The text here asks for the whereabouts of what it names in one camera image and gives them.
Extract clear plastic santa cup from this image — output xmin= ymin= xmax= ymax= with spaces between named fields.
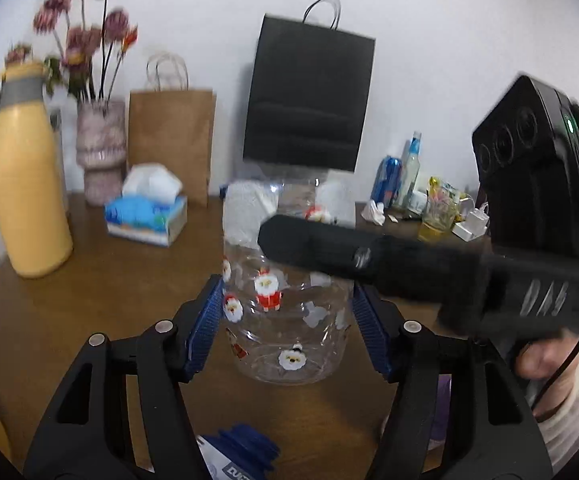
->
xmin=222 ymin=180 xmax=355 ymax=385

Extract person's right hand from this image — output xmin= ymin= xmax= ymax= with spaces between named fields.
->
xmin=515 ymin=330 xmax=579 ymax=380

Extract purple supplement bottle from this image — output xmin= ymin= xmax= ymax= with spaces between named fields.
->
xmin=428 ymin=375 xmax=452 ymax=451

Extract glass of yellow liquid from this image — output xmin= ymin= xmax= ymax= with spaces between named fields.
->
xmin=417 ymin=195 xmax=457 ymax=243

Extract blue drink can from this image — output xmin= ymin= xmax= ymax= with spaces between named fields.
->
xmin=371 ymin=156 xmax=402 ymax=209

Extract white power strip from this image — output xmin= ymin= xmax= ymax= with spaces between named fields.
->
xmin=452 ymin=203 xmax=490 ymax=242

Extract clear glass bottle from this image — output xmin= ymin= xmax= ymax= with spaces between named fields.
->
xmin=396 ymin=131 xmax=422 ymax=210

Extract blue capped supplement bottle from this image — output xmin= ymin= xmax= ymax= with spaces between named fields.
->
xmin=196 ymin=424 xmax=280 ymax=480

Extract black paper bag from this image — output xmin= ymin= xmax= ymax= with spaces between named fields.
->
xmin=242 ymin=0 xmax=375 ymax=172

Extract blue tissue box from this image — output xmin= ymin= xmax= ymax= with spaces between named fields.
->
xmin=104 ymin=164 xmax=187 ymax=247

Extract yellow thermos jug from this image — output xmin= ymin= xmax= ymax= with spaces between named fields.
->
xmin=0 ymin=61 xmax=73 ymax=278

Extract brown paper bag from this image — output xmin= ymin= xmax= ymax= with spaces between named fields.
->
xmin=126 ymin=52 xmax=218 ymax=208

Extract pink speckled vase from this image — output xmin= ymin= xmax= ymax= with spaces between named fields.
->
xmin=76 ymin=100 xmax=128 ymax=207

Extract dried pink flowers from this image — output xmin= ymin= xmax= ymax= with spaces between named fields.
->
xmin=32 ymin=0 xmax=138 ymax=115

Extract black camera box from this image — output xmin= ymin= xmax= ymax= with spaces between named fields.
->
xmin=472 ymin=74 xmax=579 ymax=259

